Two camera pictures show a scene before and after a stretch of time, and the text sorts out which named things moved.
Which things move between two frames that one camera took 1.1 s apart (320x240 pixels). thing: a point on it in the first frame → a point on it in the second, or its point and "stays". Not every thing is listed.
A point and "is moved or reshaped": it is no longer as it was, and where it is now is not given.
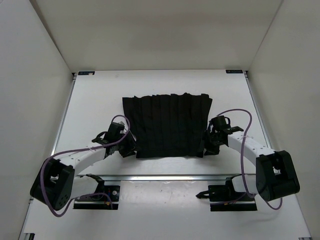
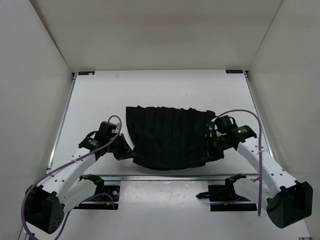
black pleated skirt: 168,125 is moved or reshaped
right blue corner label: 234,71 stays
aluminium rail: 195,178 stays
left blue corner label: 86,73 stays
